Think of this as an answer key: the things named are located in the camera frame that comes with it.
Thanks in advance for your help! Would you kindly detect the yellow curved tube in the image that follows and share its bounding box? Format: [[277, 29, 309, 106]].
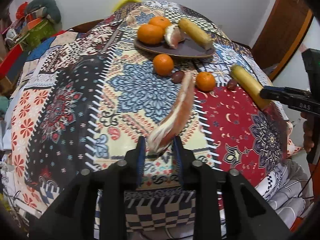
[[112, 0, 142, 12]]

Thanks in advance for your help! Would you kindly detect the dark red date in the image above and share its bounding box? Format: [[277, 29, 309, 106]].
[[171, 70, 185, 83], [227, 79, 238, 91]]

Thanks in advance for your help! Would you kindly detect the wooden wardrobe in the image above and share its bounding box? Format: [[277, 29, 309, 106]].
[[252, 0, 313, 80]]

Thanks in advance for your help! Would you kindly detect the dark oval plate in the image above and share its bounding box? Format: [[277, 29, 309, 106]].
[[134, 37, 215, 59]]

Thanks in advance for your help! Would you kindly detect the patchwork patterned bedspread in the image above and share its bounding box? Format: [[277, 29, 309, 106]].
[[11, 1, 304, 225]]

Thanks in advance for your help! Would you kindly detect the red plastic bag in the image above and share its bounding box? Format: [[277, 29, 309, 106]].
[[16, 2, 28, 20]]

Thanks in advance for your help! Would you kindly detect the orange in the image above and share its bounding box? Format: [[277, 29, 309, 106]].
[[152, 54, 174, 76], [195, 72, 216, 92], [137, 24, 164, 45], [148, 16, 171, 30]]

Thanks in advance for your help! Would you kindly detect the green storage box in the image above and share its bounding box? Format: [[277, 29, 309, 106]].
[[16, 19, 56, 50]]

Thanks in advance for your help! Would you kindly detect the yellow sugarcane piece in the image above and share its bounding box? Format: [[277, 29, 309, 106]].
[[178, 18, 213, 50], [231, 64, 271, 110]]

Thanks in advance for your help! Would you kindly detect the red flat box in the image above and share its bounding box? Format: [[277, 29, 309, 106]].
[[0, 44, 23, 79]]

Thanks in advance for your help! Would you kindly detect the grey plush pillow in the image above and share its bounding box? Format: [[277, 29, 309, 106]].
[[24, 0, 61, 24]]

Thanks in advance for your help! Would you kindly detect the small pomelo segment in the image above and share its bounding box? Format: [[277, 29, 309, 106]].
[[164, 24, 185, 49]]

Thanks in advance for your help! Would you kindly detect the large pomelo segment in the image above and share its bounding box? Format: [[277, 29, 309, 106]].
[[147, 72, 195, 155]]

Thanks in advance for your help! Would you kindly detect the person's hand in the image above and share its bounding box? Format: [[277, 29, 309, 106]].
[[300, 113, 315, 153]]

